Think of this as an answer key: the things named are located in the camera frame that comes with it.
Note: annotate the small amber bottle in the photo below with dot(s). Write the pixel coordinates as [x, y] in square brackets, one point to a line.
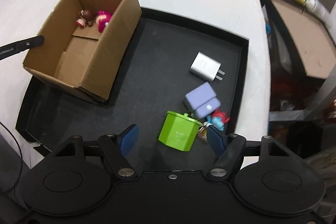
[202, 131]

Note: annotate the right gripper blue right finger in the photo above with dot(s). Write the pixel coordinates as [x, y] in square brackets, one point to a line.
[229, 151]

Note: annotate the white tablecloth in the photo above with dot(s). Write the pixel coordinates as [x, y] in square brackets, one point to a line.
[157, 3]

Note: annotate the black framed brown board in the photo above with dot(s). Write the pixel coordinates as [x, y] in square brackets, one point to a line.
[303, 46]

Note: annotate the brown-haired doll figurine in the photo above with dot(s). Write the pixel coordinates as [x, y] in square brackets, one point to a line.
[86, 18]

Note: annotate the black shallow tray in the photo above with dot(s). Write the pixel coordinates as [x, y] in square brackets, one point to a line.
[153, 78]

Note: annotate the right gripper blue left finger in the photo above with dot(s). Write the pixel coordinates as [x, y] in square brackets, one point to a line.
[115, 149]

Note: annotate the brown cardboard box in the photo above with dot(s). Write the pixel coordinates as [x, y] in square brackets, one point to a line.
[83, 61]

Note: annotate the white wall charger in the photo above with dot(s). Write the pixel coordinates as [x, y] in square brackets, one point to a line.
[206, 68]

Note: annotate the magenta figurine toy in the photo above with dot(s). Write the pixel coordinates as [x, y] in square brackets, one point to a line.
[102, 20]

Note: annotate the lilac power adapter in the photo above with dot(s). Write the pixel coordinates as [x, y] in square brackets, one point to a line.
[202, 101]

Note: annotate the blue red-haired figurine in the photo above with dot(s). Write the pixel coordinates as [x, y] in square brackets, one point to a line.
[219, 119]

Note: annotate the green hexagonal container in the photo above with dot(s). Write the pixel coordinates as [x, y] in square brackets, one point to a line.
[179, 131]

